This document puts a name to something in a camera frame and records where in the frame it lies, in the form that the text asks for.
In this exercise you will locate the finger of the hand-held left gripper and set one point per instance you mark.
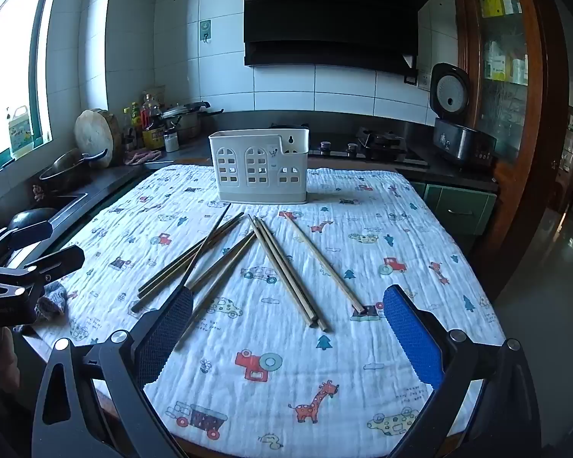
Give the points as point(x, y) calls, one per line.
point(24, 236)
point(52, 262)

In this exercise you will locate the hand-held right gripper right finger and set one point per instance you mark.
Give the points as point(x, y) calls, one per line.
point(410, 338)

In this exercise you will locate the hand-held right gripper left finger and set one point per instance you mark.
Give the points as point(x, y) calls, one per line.
point(167, 338)

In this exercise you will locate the brown wooden chopstick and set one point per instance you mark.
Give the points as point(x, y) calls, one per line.
point(209, 243)
point(172, 272)
point(224, 280)
point(172, 265)
point(219, 255)

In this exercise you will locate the light bamboo chopstick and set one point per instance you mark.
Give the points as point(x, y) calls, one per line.
point(292, 272)
point(280, 272)
point(323, 262)
point(286, 272)

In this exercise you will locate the white plastic utensil holder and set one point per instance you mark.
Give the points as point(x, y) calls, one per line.
point(260, 140)

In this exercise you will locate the grey towel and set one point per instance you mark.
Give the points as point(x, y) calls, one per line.
point(52, 298)

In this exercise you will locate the dark kitchen counter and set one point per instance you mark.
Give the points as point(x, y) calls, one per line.
point(114, 179)

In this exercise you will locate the white cartoon printed blanket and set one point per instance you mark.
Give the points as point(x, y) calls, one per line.
point(315, 381)

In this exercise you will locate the plastic jug with label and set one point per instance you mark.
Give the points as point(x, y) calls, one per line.
point(19, 129)

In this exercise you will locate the round wooden cutting board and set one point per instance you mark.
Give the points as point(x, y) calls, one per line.
point(93, 133)

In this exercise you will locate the pink cloth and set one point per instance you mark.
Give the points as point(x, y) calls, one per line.
point(141, 156)

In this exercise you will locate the green cabinet drawer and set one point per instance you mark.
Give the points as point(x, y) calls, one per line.
point(458, 203)

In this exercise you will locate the yellow package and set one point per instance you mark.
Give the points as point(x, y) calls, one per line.
point(153, 139)

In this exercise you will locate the yellow cap bottle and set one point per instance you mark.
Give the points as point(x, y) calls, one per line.
point(134, 117)

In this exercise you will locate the white cup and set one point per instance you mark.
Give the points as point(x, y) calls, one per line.
point(171, 143)

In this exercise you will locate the steel pressure cooker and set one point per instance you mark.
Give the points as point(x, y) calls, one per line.
point(188, 121)

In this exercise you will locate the black gas stove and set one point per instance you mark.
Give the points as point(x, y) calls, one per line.
point(377, 145)

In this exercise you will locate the dark rice cooker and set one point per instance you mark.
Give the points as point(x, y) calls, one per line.
point(463, 145)

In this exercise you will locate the window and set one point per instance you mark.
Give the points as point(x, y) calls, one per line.
point(9, 33)

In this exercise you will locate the wooden glass door cabinet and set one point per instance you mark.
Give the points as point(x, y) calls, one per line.
point(539, 105)

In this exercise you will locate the stack of small boxes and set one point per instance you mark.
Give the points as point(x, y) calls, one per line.
point(499, 64)

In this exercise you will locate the black range hood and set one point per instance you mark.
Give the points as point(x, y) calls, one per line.
point(329, 19)

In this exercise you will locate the wall outlet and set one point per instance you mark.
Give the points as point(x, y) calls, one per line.
point(424, 81)

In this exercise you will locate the green wall hook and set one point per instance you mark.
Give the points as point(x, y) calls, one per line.
point(204, 31)

